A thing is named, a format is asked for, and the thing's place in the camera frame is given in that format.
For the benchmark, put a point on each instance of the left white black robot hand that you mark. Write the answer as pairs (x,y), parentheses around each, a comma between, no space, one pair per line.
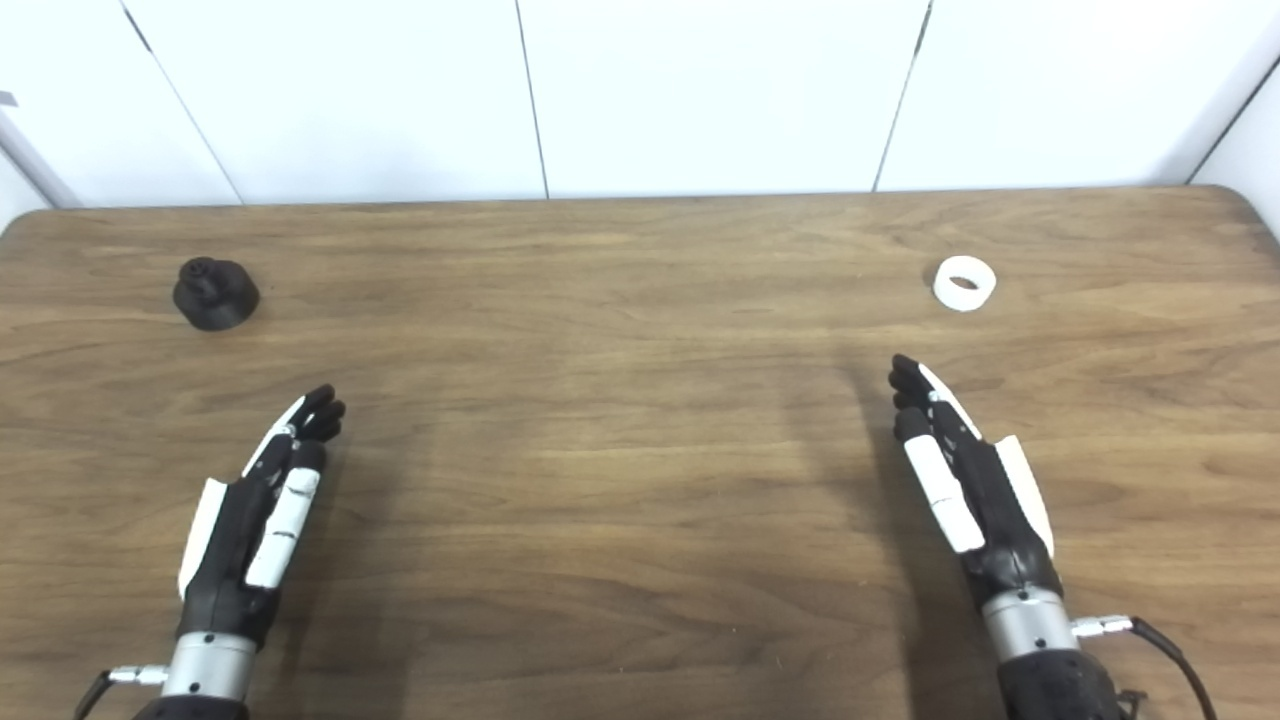
(235,540)

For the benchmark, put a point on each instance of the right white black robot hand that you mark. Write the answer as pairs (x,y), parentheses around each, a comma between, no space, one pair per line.
(990,500)

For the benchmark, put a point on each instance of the round black plastic part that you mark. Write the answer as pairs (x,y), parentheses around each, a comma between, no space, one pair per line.
(215,297)

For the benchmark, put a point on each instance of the grey wall corner strip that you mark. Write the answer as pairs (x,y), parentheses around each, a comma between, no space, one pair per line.
(35,165)

